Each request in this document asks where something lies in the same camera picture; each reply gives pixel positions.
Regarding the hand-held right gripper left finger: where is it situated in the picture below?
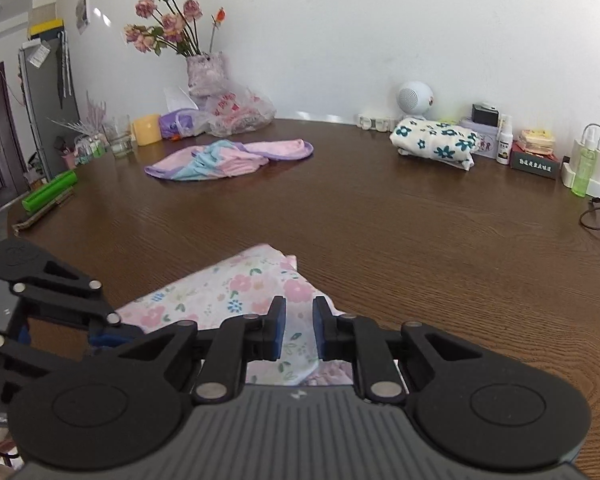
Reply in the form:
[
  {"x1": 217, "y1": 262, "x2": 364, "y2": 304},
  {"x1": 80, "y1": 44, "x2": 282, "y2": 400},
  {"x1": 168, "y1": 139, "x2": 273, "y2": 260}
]
[{"x1": 115, "y1": 296, "x2": 287, "y2": 405}]

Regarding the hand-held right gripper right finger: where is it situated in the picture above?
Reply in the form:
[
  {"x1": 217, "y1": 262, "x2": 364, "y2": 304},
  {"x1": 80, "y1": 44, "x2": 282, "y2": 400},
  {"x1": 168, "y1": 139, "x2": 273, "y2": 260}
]
[{"x1": 312, "y1": 296, "x2": 486, "y2": 405}]

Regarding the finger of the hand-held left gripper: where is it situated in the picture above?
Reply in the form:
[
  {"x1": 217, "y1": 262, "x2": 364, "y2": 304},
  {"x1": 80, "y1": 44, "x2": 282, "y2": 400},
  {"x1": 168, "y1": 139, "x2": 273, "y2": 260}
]
[
  {"x1": 0, "y1": 332, "x2": 87, "y2": 412},
  {"x1": 11, "y1": 250, "x2": 147, "y2": 349}
]

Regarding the pink floral white dress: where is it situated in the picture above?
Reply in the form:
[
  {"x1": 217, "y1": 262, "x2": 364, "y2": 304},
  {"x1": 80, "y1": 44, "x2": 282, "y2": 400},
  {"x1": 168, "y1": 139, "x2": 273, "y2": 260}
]
[{"x1": 115, "y1": 242, "x2": 357, "y2": 387}]

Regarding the wooden strip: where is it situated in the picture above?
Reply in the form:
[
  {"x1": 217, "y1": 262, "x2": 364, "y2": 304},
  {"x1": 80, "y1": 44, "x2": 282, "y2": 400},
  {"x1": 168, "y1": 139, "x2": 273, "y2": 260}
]
[{"x1": 12, "y1": 187, "x2": 77, "y2": 234}]

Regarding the green roll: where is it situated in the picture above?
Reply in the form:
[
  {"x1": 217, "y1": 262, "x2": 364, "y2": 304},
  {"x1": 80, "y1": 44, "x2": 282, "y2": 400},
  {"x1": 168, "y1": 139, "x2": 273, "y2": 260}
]
[{"x1": 21, "y1": 170, "x2": 79, "y2": 213}]

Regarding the grey refrigerator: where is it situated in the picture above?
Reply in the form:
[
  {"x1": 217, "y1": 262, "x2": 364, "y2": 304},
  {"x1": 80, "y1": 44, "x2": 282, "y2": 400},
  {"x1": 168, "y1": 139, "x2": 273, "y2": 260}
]
[{"x1": 19, "y1": 35, "x2": 81, "y2": 172}]

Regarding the clear drinking glass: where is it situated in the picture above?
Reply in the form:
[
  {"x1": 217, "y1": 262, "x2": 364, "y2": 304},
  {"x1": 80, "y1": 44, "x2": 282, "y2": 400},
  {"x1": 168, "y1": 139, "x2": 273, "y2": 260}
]
[{"x1": 102, "y1": 116, "x2": 134, "y2": 157}]

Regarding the purple dried grass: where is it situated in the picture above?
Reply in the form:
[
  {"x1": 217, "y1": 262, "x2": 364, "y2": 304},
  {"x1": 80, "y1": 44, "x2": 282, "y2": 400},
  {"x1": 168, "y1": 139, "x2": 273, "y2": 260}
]
[{"x1": 84, "y1": 90, "x2": 110, "y2": 137}]

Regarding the pink and blue garment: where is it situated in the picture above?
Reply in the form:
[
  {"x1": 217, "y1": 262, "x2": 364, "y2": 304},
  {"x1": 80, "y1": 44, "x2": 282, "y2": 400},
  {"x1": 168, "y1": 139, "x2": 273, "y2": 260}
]
[{"x1": 144, "y1": 138, "x2": 315, "y2": 181}]

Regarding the yellow cup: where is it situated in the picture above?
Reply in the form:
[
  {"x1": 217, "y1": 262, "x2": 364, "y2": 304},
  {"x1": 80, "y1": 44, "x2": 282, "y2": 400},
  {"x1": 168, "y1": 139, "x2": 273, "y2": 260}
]
[{"x1": 131, "y1": 114, "x2": 162, "y2": 147}]

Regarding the purple tissue pack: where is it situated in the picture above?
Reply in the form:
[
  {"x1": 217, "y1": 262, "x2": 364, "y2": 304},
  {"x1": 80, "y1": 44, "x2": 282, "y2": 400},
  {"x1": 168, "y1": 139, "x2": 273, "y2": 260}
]
[{"x1": 159, "y1": 108, "x2": 211, "y2": 139}]

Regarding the folded white blue-flower cloth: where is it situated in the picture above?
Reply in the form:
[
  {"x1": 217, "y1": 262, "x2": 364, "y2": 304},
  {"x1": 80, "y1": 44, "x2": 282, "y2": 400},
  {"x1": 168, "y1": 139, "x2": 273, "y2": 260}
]
[{"x1": 389, "y1": 116, "x2": 481, "y2": 172}]

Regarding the clear plastic bag red print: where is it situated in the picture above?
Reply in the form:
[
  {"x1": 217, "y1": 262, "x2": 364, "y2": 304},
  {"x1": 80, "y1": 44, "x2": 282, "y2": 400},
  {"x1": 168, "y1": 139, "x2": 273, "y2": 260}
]
[{"x1": 205, "y1": 85, "x2": 277, "y2": 136}]

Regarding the white paper sheet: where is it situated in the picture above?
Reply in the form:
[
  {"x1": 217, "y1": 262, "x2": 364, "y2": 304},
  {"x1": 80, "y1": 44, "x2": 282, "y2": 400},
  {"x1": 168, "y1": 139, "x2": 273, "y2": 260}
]
[{"x1": 162, "y1": 86, "x2": 201, "y2": 111}]

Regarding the round white speaker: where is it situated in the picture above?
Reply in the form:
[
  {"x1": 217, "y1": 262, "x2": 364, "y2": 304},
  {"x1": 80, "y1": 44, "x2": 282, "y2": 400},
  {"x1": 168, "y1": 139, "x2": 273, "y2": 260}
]
[{"x1": 397, "y1": 81, "x2": 435, "y2": 116}]

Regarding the light purple box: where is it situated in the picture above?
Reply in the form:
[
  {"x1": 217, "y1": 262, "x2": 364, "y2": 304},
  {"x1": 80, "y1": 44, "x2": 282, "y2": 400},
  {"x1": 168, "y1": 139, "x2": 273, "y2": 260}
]
[{"x1": 460, "y1": 116, "x2": 503, "y2": 157}]

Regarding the white spray bottle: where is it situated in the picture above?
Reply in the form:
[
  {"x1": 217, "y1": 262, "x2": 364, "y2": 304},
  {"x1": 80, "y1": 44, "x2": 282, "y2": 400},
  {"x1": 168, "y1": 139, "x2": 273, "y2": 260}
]
[{"x1": 496, "y1": 115, "x2": 514, "y2": 165}]

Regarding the purple patterned vase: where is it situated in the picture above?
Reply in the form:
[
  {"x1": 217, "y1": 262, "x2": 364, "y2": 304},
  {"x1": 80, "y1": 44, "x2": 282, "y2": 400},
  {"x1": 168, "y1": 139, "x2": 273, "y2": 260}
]
[{"x1": 186, "y1": 51, "x2": 231, "y2": 99}]

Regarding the small black box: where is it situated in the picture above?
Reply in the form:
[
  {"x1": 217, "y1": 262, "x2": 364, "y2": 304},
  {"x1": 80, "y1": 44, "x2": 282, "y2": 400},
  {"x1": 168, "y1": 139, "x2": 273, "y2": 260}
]
[{"x1": 471, "y1": 103, "x2": 501, "y2": 127}]

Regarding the dark tissue box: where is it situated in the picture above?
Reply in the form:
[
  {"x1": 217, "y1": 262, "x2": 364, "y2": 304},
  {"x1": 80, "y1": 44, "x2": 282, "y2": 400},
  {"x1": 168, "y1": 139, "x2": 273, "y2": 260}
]
[{"x1": 510, "y1": 142, "x2": 562, "y2": 180}]

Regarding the pink dried flower bouquet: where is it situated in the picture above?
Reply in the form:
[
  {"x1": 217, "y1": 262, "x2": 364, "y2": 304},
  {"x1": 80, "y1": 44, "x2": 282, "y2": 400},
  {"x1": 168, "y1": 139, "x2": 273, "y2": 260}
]
[{"x1": 124, "y1": 0, "x2": 228, "y2": 58}]

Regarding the yellow flat box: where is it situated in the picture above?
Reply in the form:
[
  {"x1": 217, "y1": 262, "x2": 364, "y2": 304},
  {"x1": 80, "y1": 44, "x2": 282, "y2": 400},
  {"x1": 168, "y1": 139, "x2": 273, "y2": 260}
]
[{"x1": 519, "y1": 129, "x2": 556, "y2": 156}]

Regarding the green liquid bottle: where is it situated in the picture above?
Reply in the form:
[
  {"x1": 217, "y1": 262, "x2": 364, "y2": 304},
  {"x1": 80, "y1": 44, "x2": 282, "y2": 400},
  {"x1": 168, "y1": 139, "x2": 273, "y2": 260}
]
[{"x1": 571, "y1": 126, "x2": 600, "y2": 197}]

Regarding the wall poster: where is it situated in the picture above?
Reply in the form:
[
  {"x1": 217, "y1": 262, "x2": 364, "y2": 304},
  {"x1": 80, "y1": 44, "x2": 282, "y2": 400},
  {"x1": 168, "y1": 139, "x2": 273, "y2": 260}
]
[{"x1": 74, "y1": 0, "x2": 91, "y2": 36}]

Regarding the black cable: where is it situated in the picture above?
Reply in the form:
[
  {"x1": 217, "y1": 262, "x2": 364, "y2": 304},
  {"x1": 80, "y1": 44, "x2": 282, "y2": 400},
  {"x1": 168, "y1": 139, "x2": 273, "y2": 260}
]
[{"x1": 580, "y1": 195, "x2": 600, "y2": 234}]

